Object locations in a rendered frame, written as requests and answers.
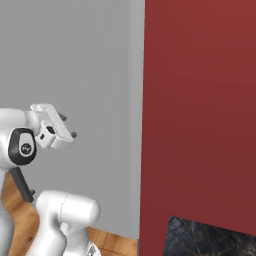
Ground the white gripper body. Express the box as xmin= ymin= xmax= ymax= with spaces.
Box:
xmin=30 ymin=102 xmax=75 ymax=150

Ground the red cabinet panel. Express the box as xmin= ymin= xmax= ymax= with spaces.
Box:
xmin=138 ymin=0 xmax=256 ymax=256

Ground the grey fridge door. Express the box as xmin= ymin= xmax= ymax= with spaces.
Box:
xmin=0 ymin=0 xmax=146 ymax=241

